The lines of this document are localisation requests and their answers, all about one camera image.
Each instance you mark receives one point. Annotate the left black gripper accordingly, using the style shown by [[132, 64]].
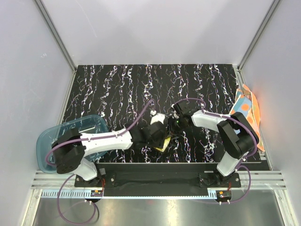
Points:
[[159, 143]]

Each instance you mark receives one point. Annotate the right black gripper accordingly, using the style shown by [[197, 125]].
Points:
[[171, 120]]

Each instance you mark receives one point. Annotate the yellow white patterned towel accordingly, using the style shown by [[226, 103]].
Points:
[[165, 145]]

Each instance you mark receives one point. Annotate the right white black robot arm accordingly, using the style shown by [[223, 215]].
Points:
[[238, 137]]

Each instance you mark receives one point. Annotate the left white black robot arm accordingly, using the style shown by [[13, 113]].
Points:
[[71, 149]]

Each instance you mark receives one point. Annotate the black marble pattern mat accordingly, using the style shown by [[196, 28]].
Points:
[[118, 93]]

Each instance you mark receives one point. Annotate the blue transparent plastic bin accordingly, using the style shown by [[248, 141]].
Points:
[[91, 124]]

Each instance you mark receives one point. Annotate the orange blue dotted towel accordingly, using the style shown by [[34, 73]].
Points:
[[246, 103]]

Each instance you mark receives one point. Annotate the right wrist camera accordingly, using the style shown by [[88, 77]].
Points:
[[183, 108]]

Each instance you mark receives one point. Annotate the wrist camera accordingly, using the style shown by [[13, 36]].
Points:
[[158, 117], [183, 108]]

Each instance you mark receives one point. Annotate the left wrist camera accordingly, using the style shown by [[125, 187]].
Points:
[[158, 117]]

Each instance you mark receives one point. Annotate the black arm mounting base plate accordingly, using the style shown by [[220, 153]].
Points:
[[204, 175]]

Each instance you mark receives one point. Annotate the grey slotted cable duct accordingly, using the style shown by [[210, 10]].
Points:
[[203, 194]]

